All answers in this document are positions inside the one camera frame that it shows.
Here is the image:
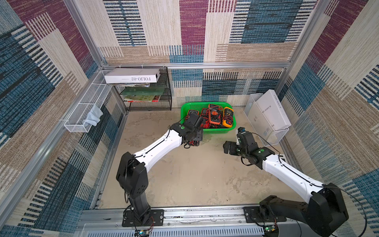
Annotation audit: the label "red multimeter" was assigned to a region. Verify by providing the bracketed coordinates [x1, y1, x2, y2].
[208, 104, 222, 110]
[200, 108, 210, 129]

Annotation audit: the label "orange multimeter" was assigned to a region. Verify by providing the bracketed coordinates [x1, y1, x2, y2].
[187, 110, 199, 116]
[208, 109, 221, 125]

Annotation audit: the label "yellow multimeter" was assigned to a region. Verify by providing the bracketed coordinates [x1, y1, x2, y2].
[222, 107, 234, 128]

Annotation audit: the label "black multimeter with leads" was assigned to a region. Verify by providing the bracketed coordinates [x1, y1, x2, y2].
[184, 133, 203, 149]

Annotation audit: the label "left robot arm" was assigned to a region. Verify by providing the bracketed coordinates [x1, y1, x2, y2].
[115, 113, 203, 225]

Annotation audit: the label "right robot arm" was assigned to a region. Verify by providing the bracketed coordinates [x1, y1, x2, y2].
[223, 127, 349, 237]

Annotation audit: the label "green plastic basket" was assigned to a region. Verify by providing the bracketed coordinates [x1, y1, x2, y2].
[181, 102, 236, 134]

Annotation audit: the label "clear plastic holder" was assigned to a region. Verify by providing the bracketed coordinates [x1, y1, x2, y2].
[244, 93, 289, 147]

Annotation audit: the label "white calculator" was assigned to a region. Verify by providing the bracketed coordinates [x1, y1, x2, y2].
[277, 154, 287, 164]

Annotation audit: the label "white box in holder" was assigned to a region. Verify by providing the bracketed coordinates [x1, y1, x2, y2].
[257, 89, 291, 130]

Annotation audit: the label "books on shelf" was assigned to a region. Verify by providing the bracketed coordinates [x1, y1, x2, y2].
[120, 86, 166, 102]

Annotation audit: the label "white folio box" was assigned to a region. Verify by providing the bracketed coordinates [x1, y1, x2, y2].
[105, 68, 160, 84]

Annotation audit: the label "light blue cloth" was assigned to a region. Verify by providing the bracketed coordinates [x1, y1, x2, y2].
[83, 105, 104, 126]

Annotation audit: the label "black wire shelf rack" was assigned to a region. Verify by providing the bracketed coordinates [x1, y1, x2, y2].
[114, 67, 172, 112]

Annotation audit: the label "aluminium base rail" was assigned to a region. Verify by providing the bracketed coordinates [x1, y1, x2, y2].
[73, 204, 335, 237]

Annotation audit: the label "white wire wall basket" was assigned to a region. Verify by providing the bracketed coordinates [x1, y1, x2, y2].
[64, 70, 112, 133]

